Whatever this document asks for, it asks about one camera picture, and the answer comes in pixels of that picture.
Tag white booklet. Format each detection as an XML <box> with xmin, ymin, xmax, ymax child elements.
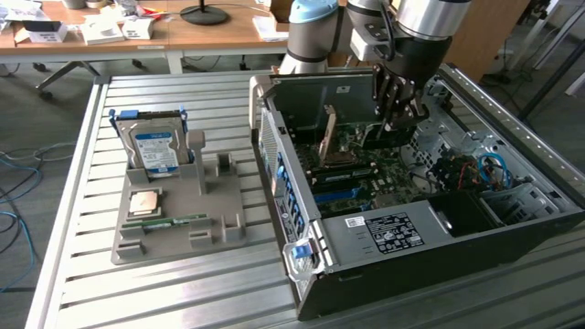
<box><xmin>252</xmin><ymin>15</ymin><xmax>289</xmax><ymax>42</ymax></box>

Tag loose papers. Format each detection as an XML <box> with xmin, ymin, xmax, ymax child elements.
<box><xmin>0</xmin><ymin>0</ymin><xmax>51</xmax><ymax>22</ymax></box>

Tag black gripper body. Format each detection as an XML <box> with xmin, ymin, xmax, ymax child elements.
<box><xmin>392</xmin><ymin>34</ymin><xmax>453</xmax><ymax>90</ymax></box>

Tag white box with black lid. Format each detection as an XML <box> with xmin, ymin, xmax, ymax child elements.
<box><xmin>21</xmin><ymin>20</ymin><xmax>68</xmax><ymax>44</ymax></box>

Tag metal CPU socket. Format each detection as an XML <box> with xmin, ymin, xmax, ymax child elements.
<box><xmin>319</xmin><ymin>147</ymin><xmax>357</xmax><ymax>166</ymax></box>

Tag CPU chip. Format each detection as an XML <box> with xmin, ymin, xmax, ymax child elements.
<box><xmin>129</xmin><ymin>191</ymin><xmax>161</xmax><ymax>216</ymax></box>

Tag green RAM stick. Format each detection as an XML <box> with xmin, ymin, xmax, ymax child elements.
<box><xmin>121</xmin><ymin>214</ymin><xmax>209</xmax><ymax>229</ymax></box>
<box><xmin>315</xmin><ymin>167</ymin><xmax>375</xmax><ymax>182</ymax></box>

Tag wooden cabinet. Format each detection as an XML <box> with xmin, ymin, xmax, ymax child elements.
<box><xmin>392</xmin><ymin>0</ymin><xmax>534</xmax><ymax>83</ymax></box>

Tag grey floor cable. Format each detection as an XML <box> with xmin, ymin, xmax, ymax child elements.
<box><xmin>0</xmin><ymin>142</ymin><xmax>77</xmax><ymax>164</ymax></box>

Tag black camera cable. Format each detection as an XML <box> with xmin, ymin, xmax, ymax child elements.
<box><xmin>380</xmin><ymin>0</ymin><xmax>400</xmax><ymax>63</ymax></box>

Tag grey power supply unit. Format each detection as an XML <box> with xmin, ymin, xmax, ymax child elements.
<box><xmin>319</xmin><ymin>200</ymin><xmax>453</xmax><ymax>267</ymax></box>

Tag black round monitor stand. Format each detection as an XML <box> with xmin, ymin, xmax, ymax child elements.
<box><xmin>179</xmin><ymin>0</ymin><xmax>231</xmax><ymax>26</ymax></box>

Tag grey printed parts rack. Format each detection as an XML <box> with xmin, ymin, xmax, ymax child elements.
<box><xmin>112</xmin><ymin>130</ymin><xmax>251</xmax><ymax>265</ymax></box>

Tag blue expansion slot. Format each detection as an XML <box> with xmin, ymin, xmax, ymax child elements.
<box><xmin>313</xmin><ymin>188</ymin><xmax>363</xmax><ymax>204</ymax></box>

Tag small white box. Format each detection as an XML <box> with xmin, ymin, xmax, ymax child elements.
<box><xmin>121</xmin><ymin>17</ymin><xmax>155</xmax><ymax>40</ymax></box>

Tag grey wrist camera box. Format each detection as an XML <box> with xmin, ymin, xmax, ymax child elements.
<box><xmin>349</xmin><ymin>22</ymin><xmax>399</xmax><ymax>62</ymax></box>

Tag red wire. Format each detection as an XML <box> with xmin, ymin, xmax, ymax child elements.
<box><xmin>461</xmin><ymin>162</ymin><xmax>485</xmax><ymax>186</ymax></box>

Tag green Nvidia graphics card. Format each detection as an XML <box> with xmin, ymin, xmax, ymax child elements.
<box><xmin>319</xmin><ymin>104</ymin><xmax>417</xmax><ymax>162</ymax></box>

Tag green motherboard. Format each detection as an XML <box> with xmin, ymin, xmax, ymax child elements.
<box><xmin>292</xmin><ymin>126</ymin><xmax>440</xmax><ymax>219</ymax></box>

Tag open black PC case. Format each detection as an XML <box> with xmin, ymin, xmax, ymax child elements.
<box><xmin>249</xmin><ymin>63</ymin><xmax>585</xmax><ymax>321</ymax></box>

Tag blue floor cable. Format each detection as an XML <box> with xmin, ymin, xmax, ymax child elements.
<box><xmin>0</xmin><ymin>154</ymin><xmax>43</xmax><ymax>292</ymax></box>

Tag blue case release latch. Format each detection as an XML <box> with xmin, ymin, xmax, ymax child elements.
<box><xmin>292</xmin><ymin>241</ymin><xmax>317</xmax><ymax>261</ymax></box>

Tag flat white box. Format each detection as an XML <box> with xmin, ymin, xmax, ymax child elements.
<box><xmin>80</xmin><ymin>20</ymin><xmax>125</xmax><ymax>45</ymax></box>

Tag black floor cable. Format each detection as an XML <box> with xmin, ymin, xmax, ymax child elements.
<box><xmin>0</xmin><ymin>164</ymin><xmax>43</xmax><ymax>254</ymax></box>

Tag blue wire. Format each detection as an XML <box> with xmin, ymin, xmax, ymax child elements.
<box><xmin>478</xmin><ymin>152</ymin><xmax>513</xmax><ymax>188</ymax></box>

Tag hard disk with blue carrier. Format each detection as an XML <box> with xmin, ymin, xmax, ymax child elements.
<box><xmin>108</xmin><ymin>105</ymin><xmax>191</xmax><ymax>179</ymax></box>

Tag wooden desk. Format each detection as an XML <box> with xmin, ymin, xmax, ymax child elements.
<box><xmin>0</xmin><ymin>0</ymin><xmax>420</xmax><ymax>102</ymax></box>

